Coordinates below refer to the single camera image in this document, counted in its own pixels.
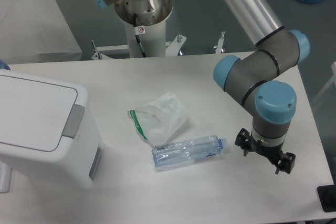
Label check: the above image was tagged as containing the blue object behind can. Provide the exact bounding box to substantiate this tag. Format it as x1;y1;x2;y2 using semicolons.
0;60;11;70

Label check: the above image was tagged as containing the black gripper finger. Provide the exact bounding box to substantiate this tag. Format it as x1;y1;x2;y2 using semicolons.
274;151;296;174
235;128;251;156

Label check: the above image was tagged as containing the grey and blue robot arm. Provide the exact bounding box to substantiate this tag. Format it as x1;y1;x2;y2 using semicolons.
95;0;310;173

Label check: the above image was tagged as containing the clear plastic water bottle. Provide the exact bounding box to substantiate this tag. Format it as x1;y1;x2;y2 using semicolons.
152;135;227;171

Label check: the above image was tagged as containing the white frame at right edge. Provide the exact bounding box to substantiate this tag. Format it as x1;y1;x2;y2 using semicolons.
311;62;335;111

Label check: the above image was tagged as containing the white plastic bag green stripe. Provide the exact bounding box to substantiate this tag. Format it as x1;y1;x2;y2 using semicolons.
128;92;188;146

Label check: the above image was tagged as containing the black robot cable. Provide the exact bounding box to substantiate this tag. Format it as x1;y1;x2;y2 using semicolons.
132;13;147;58

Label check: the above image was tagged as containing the white push-lid trash can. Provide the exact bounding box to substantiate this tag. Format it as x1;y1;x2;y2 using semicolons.
1;70;104;189

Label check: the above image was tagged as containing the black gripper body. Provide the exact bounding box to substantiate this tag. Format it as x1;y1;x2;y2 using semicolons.
247;132;284;162

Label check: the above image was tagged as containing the black clamp at table edge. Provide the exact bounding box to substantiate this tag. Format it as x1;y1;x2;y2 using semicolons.
317;185;335;212

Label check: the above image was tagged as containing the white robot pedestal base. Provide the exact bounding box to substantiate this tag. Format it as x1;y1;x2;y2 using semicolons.
91;23;186;60

